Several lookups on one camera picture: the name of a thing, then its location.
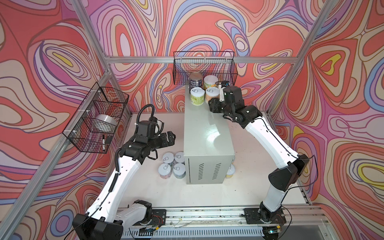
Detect white lid can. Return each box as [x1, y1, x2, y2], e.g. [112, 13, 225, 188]
[173, 163, 186, 179]
[162, 152, 175, 167]
[174, 152, 185, 164]
[158, 163, 172, 179]

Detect orange peach can large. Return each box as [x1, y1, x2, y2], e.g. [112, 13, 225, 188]
[203, 75, 219, 90]

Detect green label can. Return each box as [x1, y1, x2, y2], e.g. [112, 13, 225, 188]
[190, 87, 205, 106]

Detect dark blue tomato can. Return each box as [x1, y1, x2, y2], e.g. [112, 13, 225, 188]
[188, 72, 203, 90]

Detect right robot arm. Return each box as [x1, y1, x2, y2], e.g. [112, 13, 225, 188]
[208, 86, 311, 223]

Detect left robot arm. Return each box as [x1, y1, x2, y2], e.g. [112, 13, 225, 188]
[72, 104, 176, 240]

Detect grey metal cabinet counter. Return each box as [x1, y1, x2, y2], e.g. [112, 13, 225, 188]
[184, 90, 235, 185]

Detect silver tape roll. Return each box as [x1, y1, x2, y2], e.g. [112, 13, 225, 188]
[96, 114, 118, 126]

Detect black marker pen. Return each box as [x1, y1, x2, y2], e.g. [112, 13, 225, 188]
[102, 135, 106, 152]

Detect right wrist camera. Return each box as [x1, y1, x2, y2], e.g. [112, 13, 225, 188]
[220, 81, 231, 88]

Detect black wire basket back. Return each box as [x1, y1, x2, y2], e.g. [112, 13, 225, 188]
[173, 50, 238, 86]

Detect black wire basket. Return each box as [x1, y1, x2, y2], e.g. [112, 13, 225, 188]
[173, 50, 238, 86]
[63, 83, 129, 154]

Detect black wire basket left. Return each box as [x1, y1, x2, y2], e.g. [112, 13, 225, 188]
[63, 83, 129, 154]

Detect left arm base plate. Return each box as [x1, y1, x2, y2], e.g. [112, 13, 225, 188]
[134, 209, 167, 227]

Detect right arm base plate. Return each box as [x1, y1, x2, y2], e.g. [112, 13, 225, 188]
[243, 208, 287, 225]

